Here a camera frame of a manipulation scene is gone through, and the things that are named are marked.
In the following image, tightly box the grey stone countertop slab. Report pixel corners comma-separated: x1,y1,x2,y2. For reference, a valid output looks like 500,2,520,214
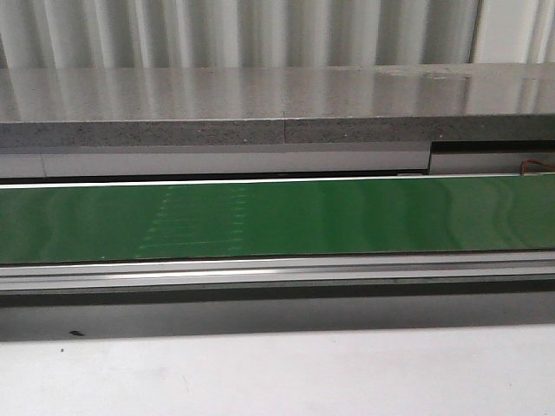
1,63,554,148

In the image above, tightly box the green conveyor belt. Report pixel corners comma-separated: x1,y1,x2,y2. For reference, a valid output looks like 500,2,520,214
1,174,554,264

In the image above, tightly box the white corrugated curtain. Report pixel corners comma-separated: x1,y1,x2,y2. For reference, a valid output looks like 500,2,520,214
1,1,554,68

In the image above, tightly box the red wire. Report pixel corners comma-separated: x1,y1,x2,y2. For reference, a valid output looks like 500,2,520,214
521,159,555,176

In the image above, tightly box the aluminium conveyor frame rail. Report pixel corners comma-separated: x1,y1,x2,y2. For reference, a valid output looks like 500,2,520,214
1,250,554,292

